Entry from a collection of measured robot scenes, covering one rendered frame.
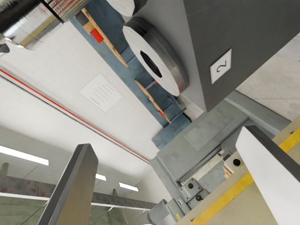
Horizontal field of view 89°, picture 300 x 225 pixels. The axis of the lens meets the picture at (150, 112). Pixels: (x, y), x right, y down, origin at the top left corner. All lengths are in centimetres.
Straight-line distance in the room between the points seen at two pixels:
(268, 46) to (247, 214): 128
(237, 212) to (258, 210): 13
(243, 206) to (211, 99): 127
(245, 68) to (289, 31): 6
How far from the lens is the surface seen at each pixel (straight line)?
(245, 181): 142
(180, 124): 710
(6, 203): 677
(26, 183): 356
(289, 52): 35
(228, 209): 141
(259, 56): 20
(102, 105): 531
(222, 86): 17
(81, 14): 388
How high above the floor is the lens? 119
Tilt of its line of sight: level
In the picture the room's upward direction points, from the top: 131 degrees counter-clockwise
